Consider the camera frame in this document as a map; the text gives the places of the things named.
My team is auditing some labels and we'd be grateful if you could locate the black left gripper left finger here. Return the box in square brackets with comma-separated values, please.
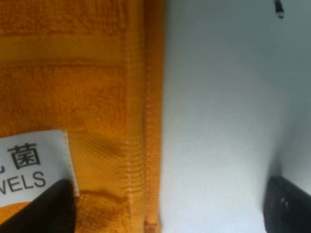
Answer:
[0, 179, 76, 233]

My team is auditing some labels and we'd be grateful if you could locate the orange towel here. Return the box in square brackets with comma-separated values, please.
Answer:
[0, 0, 165, 233]

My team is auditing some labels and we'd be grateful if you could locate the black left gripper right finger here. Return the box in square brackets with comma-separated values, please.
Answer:
[263, 176, 311, 233]

